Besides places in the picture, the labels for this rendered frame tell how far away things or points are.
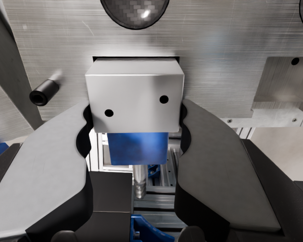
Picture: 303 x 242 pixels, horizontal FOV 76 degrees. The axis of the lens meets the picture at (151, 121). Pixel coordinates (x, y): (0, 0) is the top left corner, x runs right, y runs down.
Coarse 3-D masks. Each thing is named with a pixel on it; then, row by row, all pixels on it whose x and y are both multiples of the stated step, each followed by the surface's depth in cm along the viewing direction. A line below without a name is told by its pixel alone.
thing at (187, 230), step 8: (64, 232) 5; (72, 232) 5; (184, 232) 5; (192, 232) 5; (200, 232) 5; (56, 240) 5; (64, 240) 5; (72, 240) 5; (184, 240) 5; (192, 240) 5; (200, 240) 5
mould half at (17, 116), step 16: (0, 32) 18; (0, 48) 17; (16, 48) 19; (0, 64) 17; (16, 64) 18; (0, 80) 16; (16, 80) 18; (0, 96) 16; (16, 96) 17; (0, 112) 17; (16, 112) 17; (32, 112) 19; (0, 128) 18; (16, 128) 18; (32, 128) 18
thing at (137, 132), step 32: (96, 64) 11; (128, 64) 11; (160, 64) 11; (96, 96) 10; (128, 96) 10; (160, 96) 10; (96, 128) 11; (128, 128) 11; (160, 128) 11; (128, 160) 14; (160, 160) 15
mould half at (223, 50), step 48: (48, 0) 10; (96, 0) 10; (192, 0) 10; (240, 0) 10; (288, 0) 11; (48, 48) 11; (96, 48) 11; (144, 48) 12; (192, 48) 12; (240, 48) 12; (288, 48) 12; (192, 96) 13; (240, 96) 14
